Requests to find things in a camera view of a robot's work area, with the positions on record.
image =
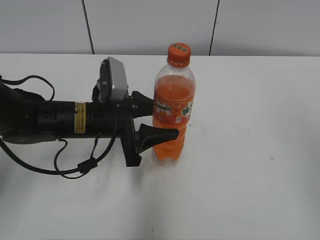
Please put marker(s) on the orange Mirinda soda bottle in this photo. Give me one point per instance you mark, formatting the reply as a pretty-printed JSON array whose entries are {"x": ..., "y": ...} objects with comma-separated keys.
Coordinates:
[{"x": 174, "y": 91}]

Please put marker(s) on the orange bottle cap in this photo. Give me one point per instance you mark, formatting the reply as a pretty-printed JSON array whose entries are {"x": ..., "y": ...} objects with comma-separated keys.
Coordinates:
[{"x": 178, "y": 55}]

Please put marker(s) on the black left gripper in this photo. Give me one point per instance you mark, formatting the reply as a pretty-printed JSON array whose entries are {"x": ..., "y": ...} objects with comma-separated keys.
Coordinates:
[{"x": 116, "y": 120}]

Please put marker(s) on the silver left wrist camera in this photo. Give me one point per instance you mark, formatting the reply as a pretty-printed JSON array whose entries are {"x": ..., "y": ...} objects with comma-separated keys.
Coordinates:
[{"x": 111, "y": 85}]

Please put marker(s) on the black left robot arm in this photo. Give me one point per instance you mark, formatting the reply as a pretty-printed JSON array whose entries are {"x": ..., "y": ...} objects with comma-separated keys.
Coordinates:
[{"x": 27, "y": 118}]

